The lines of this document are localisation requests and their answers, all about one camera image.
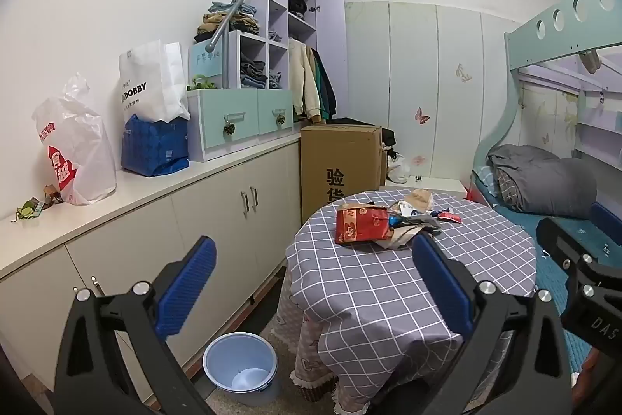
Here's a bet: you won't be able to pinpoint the blue woven bag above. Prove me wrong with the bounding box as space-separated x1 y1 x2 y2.
121 114 190 177

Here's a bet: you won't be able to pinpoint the cream jacket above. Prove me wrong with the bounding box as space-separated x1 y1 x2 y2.
290 37 322 120

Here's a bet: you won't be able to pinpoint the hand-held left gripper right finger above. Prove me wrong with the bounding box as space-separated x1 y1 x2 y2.
367 231 575 415

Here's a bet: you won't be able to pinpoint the white paper shopping bag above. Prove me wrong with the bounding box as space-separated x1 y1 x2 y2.
118 38 191 123

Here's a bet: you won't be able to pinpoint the blue plastic bin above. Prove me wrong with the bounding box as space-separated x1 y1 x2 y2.
203 331 279 407

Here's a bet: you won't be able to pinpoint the brown dotted cloth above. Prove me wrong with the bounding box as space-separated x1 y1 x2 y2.
297 377 339 402

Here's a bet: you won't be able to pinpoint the teal bed sheet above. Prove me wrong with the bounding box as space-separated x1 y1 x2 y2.
473 167 622 377

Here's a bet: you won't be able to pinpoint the brown paper sheet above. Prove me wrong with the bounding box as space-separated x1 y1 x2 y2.
379 225 423 250

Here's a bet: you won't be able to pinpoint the silver wrapper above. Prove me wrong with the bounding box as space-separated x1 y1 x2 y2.
408 215 443 233

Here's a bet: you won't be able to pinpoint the small teal drawer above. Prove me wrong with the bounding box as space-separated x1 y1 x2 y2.
257 90 294 135

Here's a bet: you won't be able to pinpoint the large teal drawer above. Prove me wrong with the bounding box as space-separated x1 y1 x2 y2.
199 91 258 151

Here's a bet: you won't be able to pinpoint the teal bunk bed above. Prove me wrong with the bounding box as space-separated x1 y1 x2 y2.
469 0 622 377

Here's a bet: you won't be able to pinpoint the white wardrobe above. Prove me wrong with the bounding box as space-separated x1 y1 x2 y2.
346 1 511 182

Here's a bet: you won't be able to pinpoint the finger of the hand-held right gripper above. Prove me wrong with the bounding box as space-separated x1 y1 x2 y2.
590 201 622 250
536 217 622 299

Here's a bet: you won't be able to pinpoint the tall cardboard box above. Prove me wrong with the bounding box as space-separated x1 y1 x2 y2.
300 123 384 226

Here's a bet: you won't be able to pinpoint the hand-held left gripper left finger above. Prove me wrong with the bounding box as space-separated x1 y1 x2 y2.
52 235 218 415

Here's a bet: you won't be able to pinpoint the green jacket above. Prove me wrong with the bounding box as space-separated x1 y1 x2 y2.
313 48 332 117

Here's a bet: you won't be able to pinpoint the tan paper bag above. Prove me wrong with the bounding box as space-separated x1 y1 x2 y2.
402 189 434 212

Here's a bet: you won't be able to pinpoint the grey checked tablecloth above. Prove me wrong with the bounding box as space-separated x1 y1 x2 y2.
284 187 538 377

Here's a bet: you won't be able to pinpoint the red kraft paper bag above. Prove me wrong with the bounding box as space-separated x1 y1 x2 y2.
335 201 390 247

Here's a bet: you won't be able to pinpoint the pile of folded clothes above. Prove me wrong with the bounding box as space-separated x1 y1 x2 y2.
194 0 258 44

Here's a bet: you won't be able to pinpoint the black jacket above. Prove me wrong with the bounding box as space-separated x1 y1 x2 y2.
323 65 337 117

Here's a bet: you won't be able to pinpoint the grey quilt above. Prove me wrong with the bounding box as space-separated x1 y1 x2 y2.
487 144 598 219

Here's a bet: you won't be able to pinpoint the white low cabinet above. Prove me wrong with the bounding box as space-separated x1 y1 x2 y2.
0 133 304 391

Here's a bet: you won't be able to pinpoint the white red-print plastic bag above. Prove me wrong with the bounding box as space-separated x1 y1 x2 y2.
31 72 118 207

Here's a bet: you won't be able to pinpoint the green wrapper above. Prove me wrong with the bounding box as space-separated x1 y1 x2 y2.
17 198 42 220

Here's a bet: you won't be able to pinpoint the folded jeans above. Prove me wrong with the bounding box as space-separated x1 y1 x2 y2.
240 61 268 89

